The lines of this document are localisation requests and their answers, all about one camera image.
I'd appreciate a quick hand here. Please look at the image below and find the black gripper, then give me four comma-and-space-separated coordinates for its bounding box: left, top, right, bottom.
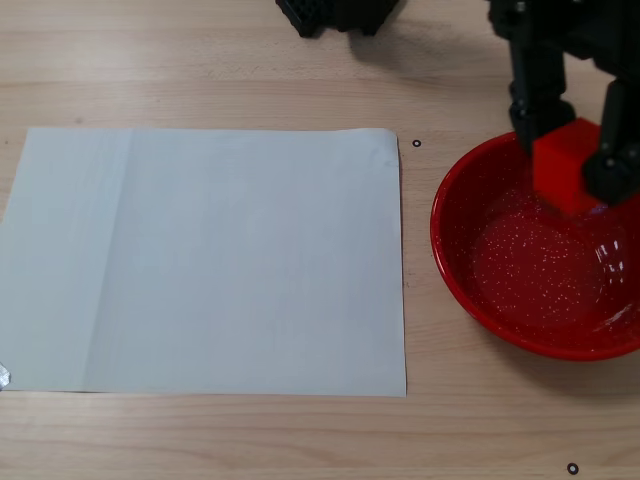
487, 0, 640, 207

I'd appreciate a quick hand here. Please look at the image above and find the red cube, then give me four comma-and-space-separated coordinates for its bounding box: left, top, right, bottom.
530, 117, 609, 217

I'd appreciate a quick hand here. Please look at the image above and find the red speckled enamel bowl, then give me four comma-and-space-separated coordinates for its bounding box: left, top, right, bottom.
429, 130, 640, 363

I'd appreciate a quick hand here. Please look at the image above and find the white paper sheet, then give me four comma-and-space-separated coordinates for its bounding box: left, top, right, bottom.
0, 126, 408, 399

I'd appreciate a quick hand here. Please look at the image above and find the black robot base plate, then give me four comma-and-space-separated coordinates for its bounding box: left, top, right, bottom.
274, 0, 402, 39

